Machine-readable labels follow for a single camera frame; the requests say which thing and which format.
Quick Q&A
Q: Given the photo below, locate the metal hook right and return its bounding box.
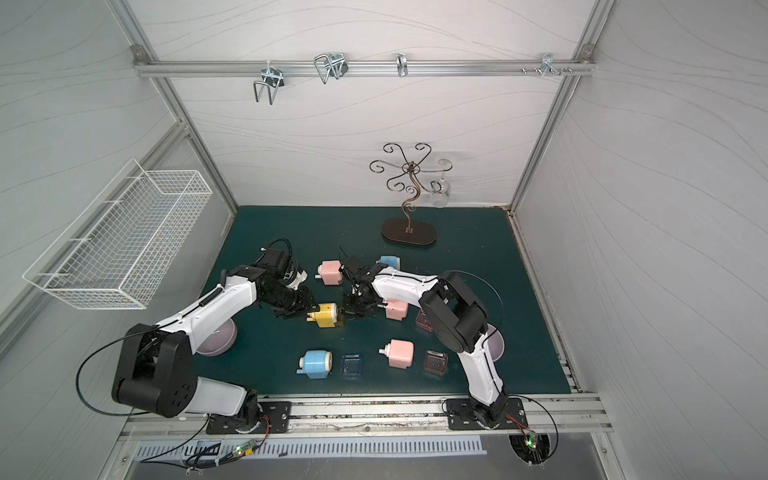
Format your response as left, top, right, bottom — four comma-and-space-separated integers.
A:
520, 53, 573, 77

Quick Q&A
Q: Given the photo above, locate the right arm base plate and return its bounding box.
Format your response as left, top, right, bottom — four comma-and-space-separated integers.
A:
441, 397, 528, 431

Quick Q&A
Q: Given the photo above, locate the clear blue tray front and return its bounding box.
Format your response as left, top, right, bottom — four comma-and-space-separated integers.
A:
340, 354, 362, 378

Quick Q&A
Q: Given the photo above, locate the pink sharpener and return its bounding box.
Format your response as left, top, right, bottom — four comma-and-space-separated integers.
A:
385, 300, 409, 321
315, 260, 344, 286
378, 339, 414, 369

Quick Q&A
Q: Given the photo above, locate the blue sharpener front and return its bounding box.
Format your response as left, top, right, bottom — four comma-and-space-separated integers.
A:
296, 350, 333, 380

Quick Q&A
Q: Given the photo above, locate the pink sharpener front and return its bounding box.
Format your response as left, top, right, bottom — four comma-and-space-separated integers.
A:
378, 339, 414, 369

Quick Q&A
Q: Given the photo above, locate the blue sharpener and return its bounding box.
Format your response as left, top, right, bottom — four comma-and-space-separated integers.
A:
296, 350, 333, 380
378, 255, 401, 270

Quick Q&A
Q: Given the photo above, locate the purple bowl right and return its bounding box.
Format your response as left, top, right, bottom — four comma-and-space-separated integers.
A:
486, 324, 505, 362

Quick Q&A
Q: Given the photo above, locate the aluminium front rail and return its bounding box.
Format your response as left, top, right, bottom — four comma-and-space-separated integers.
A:
118, 392, 614, 443

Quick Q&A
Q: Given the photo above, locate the metal hook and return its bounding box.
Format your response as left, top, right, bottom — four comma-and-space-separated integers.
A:
253, 65, 285, 105
313, 52, 349, 84
395, 53, 408, 78
520, 53, 573, 77

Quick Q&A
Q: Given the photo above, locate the aluminium crossbar rail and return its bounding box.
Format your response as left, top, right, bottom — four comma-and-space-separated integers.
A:
134, 57, 597, 79

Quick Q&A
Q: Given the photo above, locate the purple bowl left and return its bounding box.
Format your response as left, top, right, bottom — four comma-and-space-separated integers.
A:
197, 319, 238, 357

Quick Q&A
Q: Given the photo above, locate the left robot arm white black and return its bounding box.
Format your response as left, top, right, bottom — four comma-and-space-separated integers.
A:
111, 246, 319, 429

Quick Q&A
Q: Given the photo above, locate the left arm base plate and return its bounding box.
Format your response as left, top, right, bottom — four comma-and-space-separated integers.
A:
205, 401, 292, 435

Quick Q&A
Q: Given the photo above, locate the yellow pencil sharpener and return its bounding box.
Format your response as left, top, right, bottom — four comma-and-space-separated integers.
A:
307, 303, 339, 328

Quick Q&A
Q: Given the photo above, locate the clear dark red tray front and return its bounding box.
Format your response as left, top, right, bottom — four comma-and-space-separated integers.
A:
423, 350, 449, 377

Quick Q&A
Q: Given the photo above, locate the brown scroll metal stand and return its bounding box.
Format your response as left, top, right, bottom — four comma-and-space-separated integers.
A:
369, 142, 438, 247

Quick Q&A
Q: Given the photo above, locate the clear red tray middle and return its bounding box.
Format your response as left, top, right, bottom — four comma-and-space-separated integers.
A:
415, 310, 434, 333

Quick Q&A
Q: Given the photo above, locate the dark green table mat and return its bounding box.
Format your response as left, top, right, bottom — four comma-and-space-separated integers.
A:
196, 206, 570, 395

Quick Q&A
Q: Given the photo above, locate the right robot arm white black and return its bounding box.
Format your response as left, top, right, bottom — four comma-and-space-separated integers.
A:
340, 257, 508, 429

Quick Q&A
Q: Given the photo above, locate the white wire basket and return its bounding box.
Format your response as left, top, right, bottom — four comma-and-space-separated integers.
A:
22, 159, 212, 310

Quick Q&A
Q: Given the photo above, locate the blue sharpener back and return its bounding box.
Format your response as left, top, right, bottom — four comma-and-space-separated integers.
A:
378, 255, 401, 270

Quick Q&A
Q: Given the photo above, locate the clear wine glass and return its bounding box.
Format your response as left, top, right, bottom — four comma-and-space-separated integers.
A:
429, 158, 453, 208

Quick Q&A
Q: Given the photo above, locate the purple bowl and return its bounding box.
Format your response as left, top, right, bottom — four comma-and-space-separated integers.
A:
197, 319, 238, 357
486, 324, 505, 362

